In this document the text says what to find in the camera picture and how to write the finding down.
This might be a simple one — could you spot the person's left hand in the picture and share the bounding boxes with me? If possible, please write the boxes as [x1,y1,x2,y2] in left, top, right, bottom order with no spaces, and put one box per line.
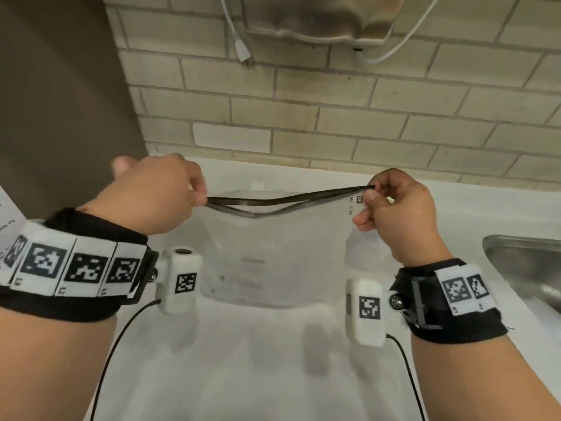
[112,153,209,236]

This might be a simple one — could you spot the person's right hand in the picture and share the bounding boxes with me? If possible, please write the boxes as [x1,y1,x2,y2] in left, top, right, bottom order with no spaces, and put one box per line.
[352,167,455,268]

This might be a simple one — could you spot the clear zip bag black zipper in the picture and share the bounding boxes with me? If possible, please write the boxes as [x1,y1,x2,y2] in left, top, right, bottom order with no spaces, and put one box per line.
[192,184,379,309]

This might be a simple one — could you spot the person's right forearm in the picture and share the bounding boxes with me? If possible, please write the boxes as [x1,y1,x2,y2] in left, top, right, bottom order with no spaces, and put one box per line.
[410,335,561,421]

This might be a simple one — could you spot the stainless steel sink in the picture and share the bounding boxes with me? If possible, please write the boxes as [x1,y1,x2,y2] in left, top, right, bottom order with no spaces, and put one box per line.
[482,234,561,319]

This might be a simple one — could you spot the white paper notice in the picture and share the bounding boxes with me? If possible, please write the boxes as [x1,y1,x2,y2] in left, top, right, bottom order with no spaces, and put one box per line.
[0,186,28,259]

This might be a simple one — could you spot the white power plug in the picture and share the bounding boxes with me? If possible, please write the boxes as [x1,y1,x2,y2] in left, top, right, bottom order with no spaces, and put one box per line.
[219,0,258,69]

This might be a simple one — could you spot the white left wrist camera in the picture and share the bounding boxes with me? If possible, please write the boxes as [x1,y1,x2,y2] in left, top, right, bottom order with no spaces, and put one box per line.
[157,246,204,315]

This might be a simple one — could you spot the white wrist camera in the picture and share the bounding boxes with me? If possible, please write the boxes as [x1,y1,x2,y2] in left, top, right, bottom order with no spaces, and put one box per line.
[157,246,204,315]
[345,278,389,347]

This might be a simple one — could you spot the black right wrist strap with markers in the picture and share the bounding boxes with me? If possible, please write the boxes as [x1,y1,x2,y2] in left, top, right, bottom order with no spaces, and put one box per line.
[389,258,509,345]

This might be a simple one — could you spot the black wrist strap with markers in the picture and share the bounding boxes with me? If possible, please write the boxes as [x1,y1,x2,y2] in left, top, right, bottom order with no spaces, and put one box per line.
[389,258,509,345]
[0,208,160,324]

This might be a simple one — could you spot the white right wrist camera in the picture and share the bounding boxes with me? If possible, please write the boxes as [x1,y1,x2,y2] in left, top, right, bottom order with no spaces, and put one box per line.
[345,278,389,347]

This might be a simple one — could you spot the black right camera cable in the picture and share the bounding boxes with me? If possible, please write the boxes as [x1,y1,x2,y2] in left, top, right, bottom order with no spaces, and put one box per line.
[385,333,427,421]

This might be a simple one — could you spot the black camera cable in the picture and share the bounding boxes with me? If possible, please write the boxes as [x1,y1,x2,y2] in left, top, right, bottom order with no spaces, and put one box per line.
[89,299,163,421]
[385,333,427,421]

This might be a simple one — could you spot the black left wrist strap with markers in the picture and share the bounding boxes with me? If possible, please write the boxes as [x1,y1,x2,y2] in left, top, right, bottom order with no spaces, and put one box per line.
[0,208,160,324]

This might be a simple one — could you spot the black left camera cable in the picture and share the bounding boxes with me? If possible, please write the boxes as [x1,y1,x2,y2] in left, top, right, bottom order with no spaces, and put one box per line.
[89,299,163,421]

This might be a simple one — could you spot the white appliance cord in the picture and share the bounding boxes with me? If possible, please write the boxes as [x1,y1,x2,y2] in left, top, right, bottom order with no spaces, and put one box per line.
[352,0,444,65]

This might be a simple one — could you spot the white wall appliance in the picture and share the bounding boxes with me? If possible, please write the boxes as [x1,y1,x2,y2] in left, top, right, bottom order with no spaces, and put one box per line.
[241,0,407,47]

